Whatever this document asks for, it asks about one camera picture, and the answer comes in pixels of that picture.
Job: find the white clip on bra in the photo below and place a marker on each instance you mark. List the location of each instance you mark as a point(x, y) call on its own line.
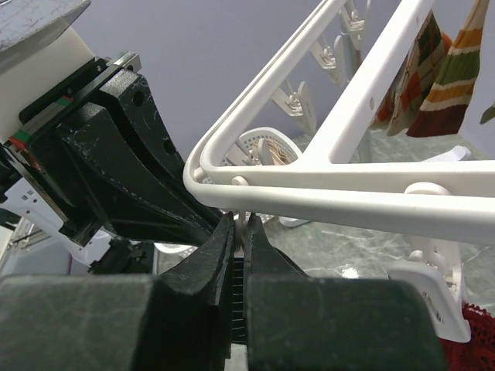
point(434, 268)

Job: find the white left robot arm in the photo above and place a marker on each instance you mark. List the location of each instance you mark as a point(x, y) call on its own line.
point(85, 155)

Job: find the striped brown sock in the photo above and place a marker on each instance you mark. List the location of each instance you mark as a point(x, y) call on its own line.
point(443, 110)

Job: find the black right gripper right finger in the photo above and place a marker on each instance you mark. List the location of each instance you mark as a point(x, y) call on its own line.
point(298, 322)

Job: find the white drying rack stand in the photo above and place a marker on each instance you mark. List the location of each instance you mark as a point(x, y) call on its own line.
point(456, 154)

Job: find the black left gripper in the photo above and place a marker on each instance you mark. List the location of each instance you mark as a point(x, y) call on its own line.
point(87, 174)

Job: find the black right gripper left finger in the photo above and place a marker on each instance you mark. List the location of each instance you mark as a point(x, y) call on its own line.
point(179, 320)

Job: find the beige brown sock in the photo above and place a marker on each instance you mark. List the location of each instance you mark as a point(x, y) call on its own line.
point(488, 114)

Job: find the white perforated basket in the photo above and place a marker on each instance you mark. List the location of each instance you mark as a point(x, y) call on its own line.
point(259, 146)

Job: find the black striped underwear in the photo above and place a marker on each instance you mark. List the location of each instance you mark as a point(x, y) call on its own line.
point(238, 331)

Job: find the white clip hanger frame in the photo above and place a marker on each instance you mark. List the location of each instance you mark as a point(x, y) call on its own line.
point(442, 200)

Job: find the red lace bra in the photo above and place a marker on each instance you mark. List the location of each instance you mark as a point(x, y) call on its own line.
point(478, 353)

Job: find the argyle patterned sock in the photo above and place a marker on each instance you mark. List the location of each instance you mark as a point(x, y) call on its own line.
point(411, 85)

